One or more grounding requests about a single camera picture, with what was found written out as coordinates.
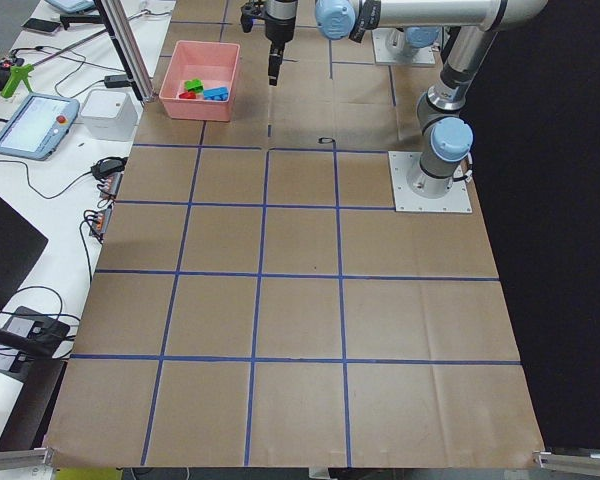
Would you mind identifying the teach pendant tablet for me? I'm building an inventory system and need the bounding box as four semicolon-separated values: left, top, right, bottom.
0;93;80;161

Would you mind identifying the white square device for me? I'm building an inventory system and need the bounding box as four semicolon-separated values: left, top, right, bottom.
80;89;138;142

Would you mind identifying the reach grabber tool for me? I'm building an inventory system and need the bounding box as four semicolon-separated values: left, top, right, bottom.
0;29;107;99

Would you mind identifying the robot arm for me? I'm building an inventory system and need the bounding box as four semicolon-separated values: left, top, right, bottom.
314;0;546;135
372;26;441;68

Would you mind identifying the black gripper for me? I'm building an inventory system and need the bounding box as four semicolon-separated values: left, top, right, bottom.
264;0;296;86

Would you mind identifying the green toy block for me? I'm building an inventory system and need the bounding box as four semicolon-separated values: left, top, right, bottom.
184;78;204;94

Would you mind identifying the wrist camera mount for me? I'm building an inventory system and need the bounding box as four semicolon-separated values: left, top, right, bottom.
240;0;265;33

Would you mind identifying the pink plastic box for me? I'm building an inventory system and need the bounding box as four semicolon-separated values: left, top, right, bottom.
159;40;240;122

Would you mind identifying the blue toy block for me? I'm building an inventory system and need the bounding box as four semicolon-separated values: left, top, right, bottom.
203;86;230;102

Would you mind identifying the black power adapter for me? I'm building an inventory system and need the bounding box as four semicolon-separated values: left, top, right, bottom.
103;74;131;89

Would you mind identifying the red toy block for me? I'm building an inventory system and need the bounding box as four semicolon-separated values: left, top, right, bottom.
178;91;197;100

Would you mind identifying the aluminium frame post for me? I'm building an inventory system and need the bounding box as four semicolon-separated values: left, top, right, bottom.
94;0;156;104

